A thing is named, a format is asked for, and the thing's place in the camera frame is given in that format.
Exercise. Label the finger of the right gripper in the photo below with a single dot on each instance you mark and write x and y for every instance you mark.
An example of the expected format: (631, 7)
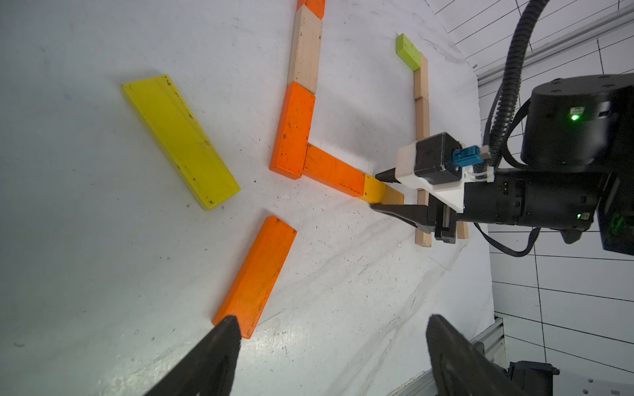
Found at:
(405, 213)
(388, 176)

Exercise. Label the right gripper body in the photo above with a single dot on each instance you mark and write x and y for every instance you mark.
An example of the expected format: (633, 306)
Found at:
(442, 220)

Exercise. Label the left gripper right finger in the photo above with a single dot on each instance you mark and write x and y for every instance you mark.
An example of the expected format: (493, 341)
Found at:
(457, 366)

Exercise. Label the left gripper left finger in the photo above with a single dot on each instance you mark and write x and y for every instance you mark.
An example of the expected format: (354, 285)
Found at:
(208, 369)

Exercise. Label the yellow block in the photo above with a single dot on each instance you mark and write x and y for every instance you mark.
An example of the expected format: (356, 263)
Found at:
(378, 192)

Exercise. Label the natural wood block vertical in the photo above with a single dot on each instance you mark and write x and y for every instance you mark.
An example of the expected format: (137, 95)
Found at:
(423, 238)

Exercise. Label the orange block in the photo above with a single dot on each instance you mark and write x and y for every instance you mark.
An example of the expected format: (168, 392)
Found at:
(316, 6)
(330, 171)
(253, 285)
(289, 152)

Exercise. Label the natural wood block diagonal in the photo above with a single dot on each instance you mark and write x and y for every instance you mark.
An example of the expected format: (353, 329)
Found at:
(421, 80)

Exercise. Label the green block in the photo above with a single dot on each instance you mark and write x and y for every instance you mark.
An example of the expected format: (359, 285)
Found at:
(408, 53)

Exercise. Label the yellow-green block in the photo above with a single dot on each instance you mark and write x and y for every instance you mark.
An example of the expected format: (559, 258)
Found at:
(161, 106)

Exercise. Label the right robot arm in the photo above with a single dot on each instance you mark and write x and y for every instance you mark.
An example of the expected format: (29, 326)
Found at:
(561, 161)

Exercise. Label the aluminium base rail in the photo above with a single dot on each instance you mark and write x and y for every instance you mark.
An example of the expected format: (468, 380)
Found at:
(533, 378)

